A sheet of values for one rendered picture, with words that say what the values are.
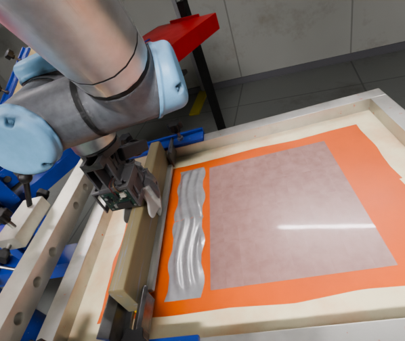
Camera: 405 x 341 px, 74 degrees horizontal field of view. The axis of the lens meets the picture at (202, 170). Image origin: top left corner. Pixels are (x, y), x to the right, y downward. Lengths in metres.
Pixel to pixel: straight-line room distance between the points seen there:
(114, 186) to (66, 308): 0.26
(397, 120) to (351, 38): 2.78
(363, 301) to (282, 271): 0.12
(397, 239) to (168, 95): 0.43
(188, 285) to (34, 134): 0.36
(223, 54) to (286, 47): 0.72
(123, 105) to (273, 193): 0.42
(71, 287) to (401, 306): 0.56
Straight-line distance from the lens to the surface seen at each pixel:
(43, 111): 0.33
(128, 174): 0.49
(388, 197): 0.61
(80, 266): 0.65
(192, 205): 0.64
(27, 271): 0.66
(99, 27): 0.22
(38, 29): 0.21
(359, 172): 0.65
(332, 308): 0.48
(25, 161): 0.34
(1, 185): 1.15
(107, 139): 0.45
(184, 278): 0.54
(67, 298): 0.62
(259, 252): 0.53
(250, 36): 3.37
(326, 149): 0.71
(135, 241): 0.50
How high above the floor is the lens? 1.40
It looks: 38 degrees down
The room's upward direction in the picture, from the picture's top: 23 degrees counter-clockwise
